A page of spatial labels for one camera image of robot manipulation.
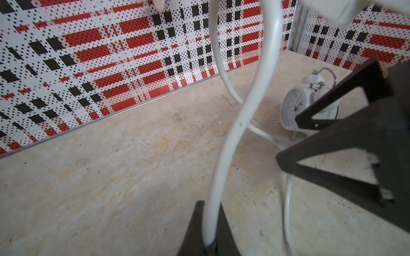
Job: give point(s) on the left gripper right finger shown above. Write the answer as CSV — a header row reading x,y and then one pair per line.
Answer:
x,y
225,243

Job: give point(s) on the white computer mouse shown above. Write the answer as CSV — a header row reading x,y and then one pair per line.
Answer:
x,y
300,98

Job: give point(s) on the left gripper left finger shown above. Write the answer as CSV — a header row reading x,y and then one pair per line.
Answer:
x,y
192,244

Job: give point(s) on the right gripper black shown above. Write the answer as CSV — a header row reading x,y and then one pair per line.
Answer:
x,y
382,129

